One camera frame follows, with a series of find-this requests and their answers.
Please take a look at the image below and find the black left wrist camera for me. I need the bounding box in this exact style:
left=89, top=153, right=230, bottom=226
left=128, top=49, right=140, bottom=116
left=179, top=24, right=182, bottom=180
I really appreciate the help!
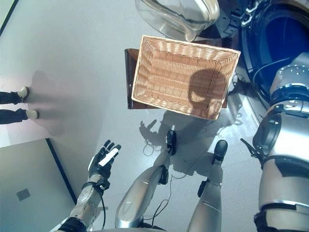
left=98, top=180, right=111, bottom=192

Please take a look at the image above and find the dark trouser person leg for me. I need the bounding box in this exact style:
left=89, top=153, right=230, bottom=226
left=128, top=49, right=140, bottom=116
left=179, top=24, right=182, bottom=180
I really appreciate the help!
left=0, top=91, right=25, bottom=105
left=0, top=108, right=28, bottom=125

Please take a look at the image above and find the wicker laundry basket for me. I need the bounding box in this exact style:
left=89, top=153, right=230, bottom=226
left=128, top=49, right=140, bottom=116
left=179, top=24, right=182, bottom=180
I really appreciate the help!
left=131, top=35, right=241, bottom=121

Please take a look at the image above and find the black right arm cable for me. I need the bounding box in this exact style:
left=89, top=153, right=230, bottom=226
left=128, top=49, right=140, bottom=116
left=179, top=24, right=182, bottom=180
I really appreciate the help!
left=253, top=57, right=293, bottom=95

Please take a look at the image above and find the dark grey washing machine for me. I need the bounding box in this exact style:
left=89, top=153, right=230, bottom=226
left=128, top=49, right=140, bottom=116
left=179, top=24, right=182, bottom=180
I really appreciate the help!
left=212, top=0, right=309, bottom=117

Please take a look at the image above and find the silver robot right leg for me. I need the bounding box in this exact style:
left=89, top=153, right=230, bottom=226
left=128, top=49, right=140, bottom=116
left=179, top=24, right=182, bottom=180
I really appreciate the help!
left=187, top=139, right=228, bottom=232

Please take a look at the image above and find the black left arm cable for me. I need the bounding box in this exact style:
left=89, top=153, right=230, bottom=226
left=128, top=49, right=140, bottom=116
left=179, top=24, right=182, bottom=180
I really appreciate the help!
left=98, top=190, right=107, bottom=229

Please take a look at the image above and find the round glass washer door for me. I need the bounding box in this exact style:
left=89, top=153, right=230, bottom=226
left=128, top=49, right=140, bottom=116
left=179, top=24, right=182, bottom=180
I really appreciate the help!
left=134, top=0, right=221, bottom=42

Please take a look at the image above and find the white floor cable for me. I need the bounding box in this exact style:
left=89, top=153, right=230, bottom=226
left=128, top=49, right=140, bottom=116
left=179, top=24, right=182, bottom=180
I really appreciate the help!
left=141, top=142, right=159, bottom=157

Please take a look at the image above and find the white board black edge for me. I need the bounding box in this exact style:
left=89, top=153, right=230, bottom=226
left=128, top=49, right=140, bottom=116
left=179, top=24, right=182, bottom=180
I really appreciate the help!
left=0, top=137, right=77, bottom=232

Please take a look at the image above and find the silver robot left leg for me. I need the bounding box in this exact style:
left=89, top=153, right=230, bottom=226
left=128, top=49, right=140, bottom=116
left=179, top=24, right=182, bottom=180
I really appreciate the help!
left=114, top=130, right=177, bottom=229

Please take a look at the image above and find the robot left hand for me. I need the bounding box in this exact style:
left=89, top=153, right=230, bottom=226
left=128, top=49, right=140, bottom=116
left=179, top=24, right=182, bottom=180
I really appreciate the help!
left=88, top=139, right=122, bottom=181

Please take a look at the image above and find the silver robot leg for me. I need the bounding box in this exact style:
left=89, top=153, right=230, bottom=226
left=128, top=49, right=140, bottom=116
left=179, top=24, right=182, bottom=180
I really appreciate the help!
left=114, top=130, right=177, bottom=229
left=187, top=139, right=228, bottom=232

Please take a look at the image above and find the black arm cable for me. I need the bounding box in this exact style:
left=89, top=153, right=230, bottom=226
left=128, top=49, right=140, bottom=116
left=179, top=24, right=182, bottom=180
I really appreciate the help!
left=253, top=57, right=293, bottom=95
left=98, top=190, right=107, bottom=229

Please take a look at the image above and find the brown wooden stool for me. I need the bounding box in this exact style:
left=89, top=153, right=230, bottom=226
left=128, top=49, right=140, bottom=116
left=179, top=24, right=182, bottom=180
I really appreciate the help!
left=124, top=48, right=229, bottom=110

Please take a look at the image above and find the grey robot torso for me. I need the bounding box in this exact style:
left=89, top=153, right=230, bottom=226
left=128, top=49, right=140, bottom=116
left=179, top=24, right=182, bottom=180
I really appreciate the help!
left=94, top=227, right=167, bottom=232

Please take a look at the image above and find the grey square sticker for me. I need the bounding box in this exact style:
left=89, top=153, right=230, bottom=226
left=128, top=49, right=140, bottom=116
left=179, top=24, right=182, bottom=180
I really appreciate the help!
left=15, top=188, right=31, bottom=202

